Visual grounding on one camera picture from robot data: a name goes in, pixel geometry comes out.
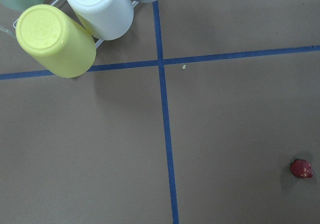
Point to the red strawberry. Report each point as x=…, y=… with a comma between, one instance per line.
x=301, y=168

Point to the white plastic cup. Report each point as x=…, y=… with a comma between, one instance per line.
x=104, y=19

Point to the yellow plastic cup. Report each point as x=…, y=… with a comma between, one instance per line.
x=55, y=41

